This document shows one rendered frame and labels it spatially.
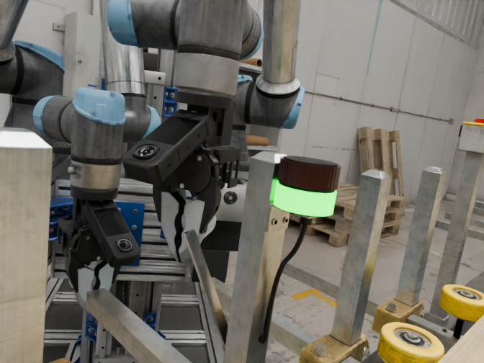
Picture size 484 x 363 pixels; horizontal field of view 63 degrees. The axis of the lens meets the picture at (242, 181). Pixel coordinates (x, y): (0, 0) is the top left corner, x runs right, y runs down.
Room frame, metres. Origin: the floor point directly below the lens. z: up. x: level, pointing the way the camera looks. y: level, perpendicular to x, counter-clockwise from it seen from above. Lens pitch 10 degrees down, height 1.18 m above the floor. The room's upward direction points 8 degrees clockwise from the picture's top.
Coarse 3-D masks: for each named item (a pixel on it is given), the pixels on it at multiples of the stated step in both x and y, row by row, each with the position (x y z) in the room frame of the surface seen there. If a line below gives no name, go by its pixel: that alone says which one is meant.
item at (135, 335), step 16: (96, 304) 0.56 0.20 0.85; (112, 304) 0.56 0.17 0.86; (112, 320) 0.53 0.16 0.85; (128, 320) 0.52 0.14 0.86; (128, 336) 0.50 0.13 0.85; (144, 336) 0.49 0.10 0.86; (160, 336) 0.49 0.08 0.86; (144, 352) 0.47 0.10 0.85; (160, 352) 0.46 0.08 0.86; (176, 352) 0.46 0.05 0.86
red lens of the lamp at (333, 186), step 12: (288, 168) 0.37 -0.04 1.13; (300, 168) 0.36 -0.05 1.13; (312, 168) 0.36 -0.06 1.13; (324, 168) 0.36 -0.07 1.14; (336, 168) 0.37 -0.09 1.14; (288, 180) 0.37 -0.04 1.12; (300, 180) 0.36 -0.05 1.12; (312, 180) 0.36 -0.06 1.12; (324, 180) 0.36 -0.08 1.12; (336, 180) 0.37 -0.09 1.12
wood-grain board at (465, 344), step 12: (480, 324) 0.57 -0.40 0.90; (468, 336) 0.53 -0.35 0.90; (480, 336) 0.53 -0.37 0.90; (456, 348) 0.49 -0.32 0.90; (468, 348) 0.50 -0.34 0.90; (480, 348) 0.50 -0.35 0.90; (444, 360) 0.46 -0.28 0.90; (456, 360) 0.46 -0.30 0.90; (468, 360) 0.47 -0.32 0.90; (480, 360) 0.47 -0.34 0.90
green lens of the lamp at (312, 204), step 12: (276, 192) 0.38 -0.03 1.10; (288, 192) 0.37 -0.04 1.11; (300, 192) 0.36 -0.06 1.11; (312, 192) 0.36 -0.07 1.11; (336, 192) 0.38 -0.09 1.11; (276, 204) 0.38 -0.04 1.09; (288, 204) 0.36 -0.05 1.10; (300, 204) 0.36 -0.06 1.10; (312, 204) 0.36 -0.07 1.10; (324, 204) 0.36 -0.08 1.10
